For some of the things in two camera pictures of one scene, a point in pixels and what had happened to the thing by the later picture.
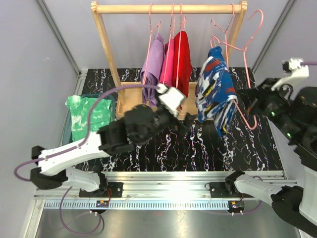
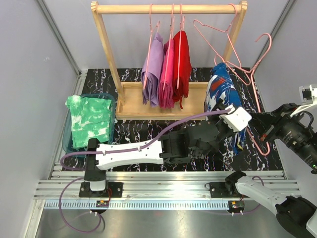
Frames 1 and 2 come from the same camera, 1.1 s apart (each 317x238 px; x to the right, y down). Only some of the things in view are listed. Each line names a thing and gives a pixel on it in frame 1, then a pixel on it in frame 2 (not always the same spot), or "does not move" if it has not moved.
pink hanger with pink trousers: x=167 y=70 does not move
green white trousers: x=80 y=108 does not move
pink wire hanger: x=226 y=43 -> x=223 y=62
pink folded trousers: x=167 y=72 does not move
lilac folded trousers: x=153 y=69 does not move
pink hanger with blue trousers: x=221 y=101 -> x=248 y=135
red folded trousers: x=182 y=62 does not move
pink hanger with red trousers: x=181 y=59 does not move
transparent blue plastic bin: x=67 y=137 does not move
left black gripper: x=175 y=121 -> x=220 y=112
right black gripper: x=255 y=99 -> x=270 y=121
